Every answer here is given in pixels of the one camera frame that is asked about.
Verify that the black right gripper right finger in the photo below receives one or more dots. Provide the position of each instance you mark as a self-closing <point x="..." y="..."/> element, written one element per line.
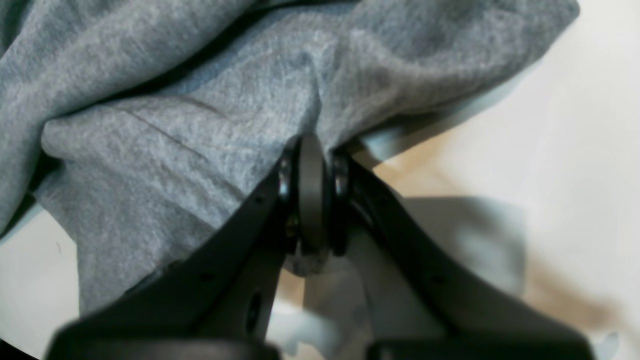
<point x="424" y="305"/>

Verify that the grey t-shirt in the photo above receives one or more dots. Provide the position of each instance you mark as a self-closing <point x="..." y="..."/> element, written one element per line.
<point x="141" y="125"/>

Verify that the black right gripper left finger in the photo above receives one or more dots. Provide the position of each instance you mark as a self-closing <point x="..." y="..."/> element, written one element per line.
<point x="216" y="304"/>

